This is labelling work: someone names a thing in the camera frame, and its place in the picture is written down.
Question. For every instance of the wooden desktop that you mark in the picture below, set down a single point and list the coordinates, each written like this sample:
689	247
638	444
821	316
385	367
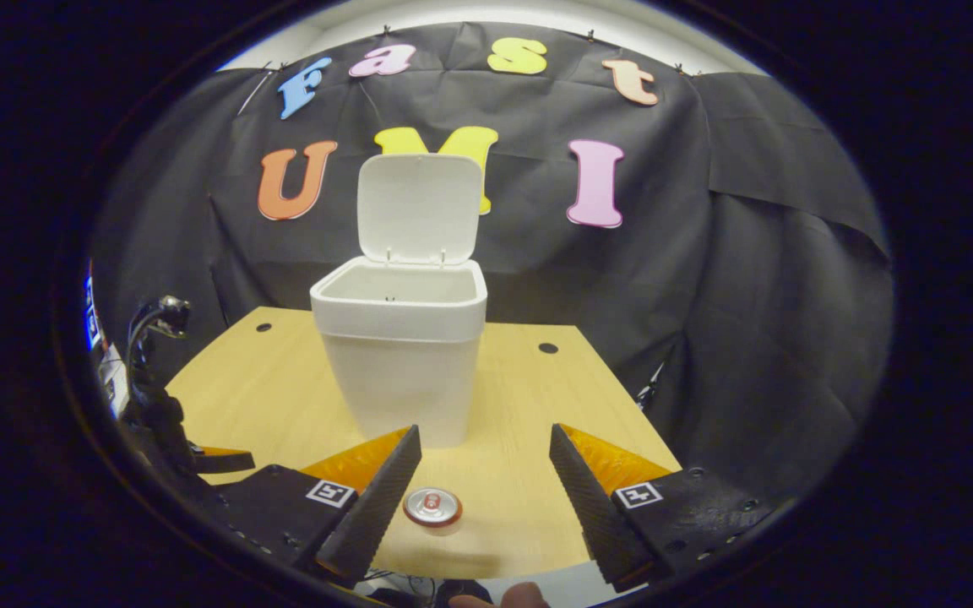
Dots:
520	405

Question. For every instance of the black backdrop cloth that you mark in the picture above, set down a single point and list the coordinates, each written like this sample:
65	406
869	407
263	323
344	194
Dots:
664	253

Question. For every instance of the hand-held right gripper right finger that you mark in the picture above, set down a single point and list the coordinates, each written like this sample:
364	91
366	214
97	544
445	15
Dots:
588	507

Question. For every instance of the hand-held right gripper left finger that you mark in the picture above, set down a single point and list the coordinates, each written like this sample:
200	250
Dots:
381	507

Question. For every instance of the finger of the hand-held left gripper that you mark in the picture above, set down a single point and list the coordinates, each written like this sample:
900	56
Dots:
229	462

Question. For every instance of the computer monitor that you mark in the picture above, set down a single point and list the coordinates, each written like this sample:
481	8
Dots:
94	317

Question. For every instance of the white side desk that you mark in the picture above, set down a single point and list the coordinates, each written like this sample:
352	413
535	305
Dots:
115	380

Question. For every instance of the red pop can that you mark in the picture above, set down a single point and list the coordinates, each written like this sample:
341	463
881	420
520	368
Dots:
432	507

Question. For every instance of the white desktop garbage bin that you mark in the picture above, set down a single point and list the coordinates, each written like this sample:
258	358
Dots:
402	363

